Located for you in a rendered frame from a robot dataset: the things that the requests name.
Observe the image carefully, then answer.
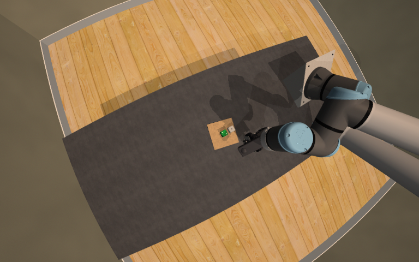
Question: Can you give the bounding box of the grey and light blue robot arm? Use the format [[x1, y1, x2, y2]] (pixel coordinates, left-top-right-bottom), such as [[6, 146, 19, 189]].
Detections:
[[238, 67, 419, 197]]

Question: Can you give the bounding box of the orange flat mat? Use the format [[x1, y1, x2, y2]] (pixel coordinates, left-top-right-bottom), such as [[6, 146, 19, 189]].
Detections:
[[207, 118, 239, 150]]

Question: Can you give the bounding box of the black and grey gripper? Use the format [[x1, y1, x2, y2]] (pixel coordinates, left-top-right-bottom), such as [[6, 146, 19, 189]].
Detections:
[[244, 127, 267, 152]]

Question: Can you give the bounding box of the green die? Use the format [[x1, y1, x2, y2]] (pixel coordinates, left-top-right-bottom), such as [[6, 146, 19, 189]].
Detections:
[[220, 129, 228, 137]]

